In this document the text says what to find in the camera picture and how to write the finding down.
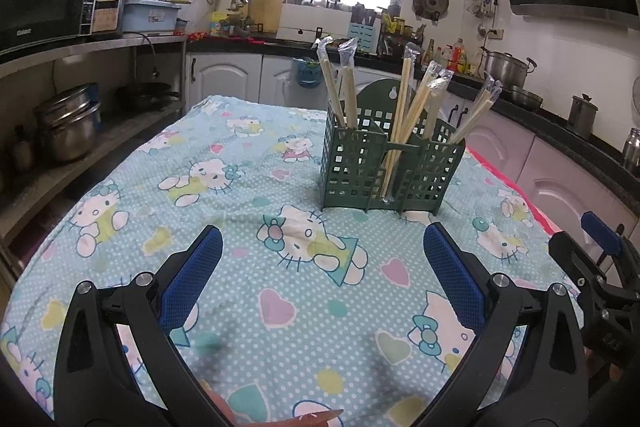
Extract stacked steel pots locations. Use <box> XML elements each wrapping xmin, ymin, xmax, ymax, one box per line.
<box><xmin>33</xmin><ymin>83</ymin><xmax>102</xmax><ymax>164</ymax></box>

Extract blue plastic bag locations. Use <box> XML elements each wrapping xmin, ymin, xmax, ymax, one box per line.
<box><xmin>290</xmin><ymin>56</ymin><xmax>324</xmax><ymax>90</ymax></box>

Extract bamboo chopstick pair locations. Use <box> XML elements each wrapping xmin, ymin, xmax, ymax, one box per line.
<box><xmin>380</xmin><ymin>43</ymin><xmax>421</xmax><ymax>202</ymax></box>
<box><xmin>400</xmin><ymin>61</ymin><xmax>443</xmax><ymax>142</ymax></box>
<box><xmin>337</xmin><ymin>38</ymin><xmax>360</xmax><ymax>130</ymax></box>
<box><xmin>447</xmin><ymin>74</ymin><xmax>503</xmax><ymax>145</ymax></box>
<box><xmin>422</xmin><ymin>69</ymin><xmax>455</xmax><ymax>140</ymax></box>
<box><xmin>312</xmin><ymin>36</ymin><xmax>348</xmax><ymax>130</ymax></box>

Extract cluster of condiment jars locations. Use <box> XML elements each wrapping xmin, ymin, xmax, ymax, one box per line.
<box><xmin>377</xmin><ymin>0</ymin><xmax>426</xmax><ymax>58</ymax></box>

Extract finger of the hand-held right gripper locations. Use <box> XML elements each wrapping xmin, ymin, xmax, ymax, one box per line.
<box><xmin>581</xmin><ymin>211</ymin><xmax>627</xmax><ymax>259</ymax></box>
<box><xmin>549</xmin><ymin>231</ymin><xmax>609</xmax><ymax>309</ymax></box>

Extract green plastic utensil holder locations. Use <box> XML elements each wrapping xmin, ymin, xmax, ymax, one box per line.
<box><xmin>320</xmin><ymin>78</ymin><xmax>467</xmax><ymax>214</ymax></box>

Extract wooden cutting board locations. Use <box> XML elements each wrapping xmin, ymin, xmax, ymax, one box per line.
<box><xmin>241</xmin><ymin>0</ymin><xmax>288</xmax><ymax>34</ymax></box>

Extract steel pot lid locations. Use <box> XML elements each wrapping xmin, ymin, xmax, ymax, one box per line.
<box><xmin>411</xmin><ymin>0</ymin><xmax>450</xmax><ymax>22</ymax></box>

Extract light blue knife block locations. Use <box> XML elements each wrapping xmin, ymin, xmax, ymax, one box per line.
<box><xmin>347</xmin><ymin>3</ymin><xmax>380</xmax><ymax>54</ymax></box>

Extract black microwave oven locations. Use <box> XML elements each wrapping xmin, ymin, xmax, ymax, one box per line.
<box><xmin>0</xmin><ymin>0</ymin><xmax>97</xmax><ymax>54</ymax></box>

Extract black wok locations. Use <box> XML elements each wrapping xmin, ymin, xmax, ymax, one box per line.
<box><xmin>115</xmin><ymin>81</ymin><xmax>182</xmax><ymax>111</ymax></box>

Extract cartoon cat printed tablecloth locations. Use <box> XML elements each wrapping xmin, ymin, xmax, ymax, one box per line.
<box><xmin>0</xmin><ymin>94</ymin><xmax>583</xmax><ymax>427</ymax></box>

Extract stainless steel shelf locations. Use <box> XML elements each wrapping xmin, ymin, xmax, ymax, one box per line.
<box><xmin>0</xmin><ymin>34</ymin><xmax>190</xmax><ymax>268</ymax></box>

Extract steel canister with lid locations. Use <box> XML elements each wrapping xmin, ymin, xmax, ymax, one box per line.
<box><xmin>566</xmin><ymin>92</ymin><xmax>600</xmax><ymax>141</ymax></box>

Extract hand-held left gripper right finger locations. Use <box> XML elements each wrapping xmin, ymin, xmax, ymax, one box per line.
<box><xmin>422</xmin><ymin>222</ymin><xmax>586</xmax><ymax>427</ymax></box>

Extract large steel stockpot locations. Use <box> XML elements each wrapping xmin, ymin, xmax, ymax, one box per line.
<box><xmin>480</xmin><ymin>48</ymin><xmax>539</xmax><ymax>91</ymax></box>

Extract person's left hand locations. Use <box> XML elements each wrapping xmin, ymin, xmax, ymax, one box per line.
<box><xmin>200</xmin><ymin>387</ymin><xmax>347</xmax><ymax>427</ymax></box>

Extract cooking oil bottle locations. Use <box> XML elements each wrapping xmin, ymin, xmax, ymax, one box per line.
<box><xmin>446</xmin><ymin>37</ymin><xmax>469</xmax><ymax>76</ymax></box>

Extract steel bowl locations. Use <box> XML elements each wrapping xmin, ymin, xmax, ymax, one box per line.
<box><xmin>509</xmin><ymin>85</ymin><xmax>544</xmax><ymax>111</ymax></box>

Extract metal kitchen faucet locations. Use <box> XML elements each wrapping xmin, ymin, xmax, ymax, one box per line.
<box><xmin>228</xmin><ymin>0</ymin><xmax>254</xmax><ymax>38</ymax></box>

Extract hanging kitchen utensils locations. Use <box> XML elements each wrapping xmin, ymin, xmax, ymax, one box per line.
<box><xmin>466</xmin><ymin>0</ymin><xmax>501</xmax><ymax>36</ymax></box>

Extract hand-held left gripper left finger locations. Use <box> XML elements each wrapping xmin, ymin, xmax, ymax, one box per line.
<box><xmin>54</xmin><ymin>224</ymin><xmax>224</xmax><ymax>427</ymax></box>

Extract blue plastic dish basin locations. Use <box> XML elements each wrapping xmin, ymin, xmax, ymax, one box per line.
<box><xmin>121</xmin><ymin>0</ymin><xmax>183</xmax><ymax>34</ymax></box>

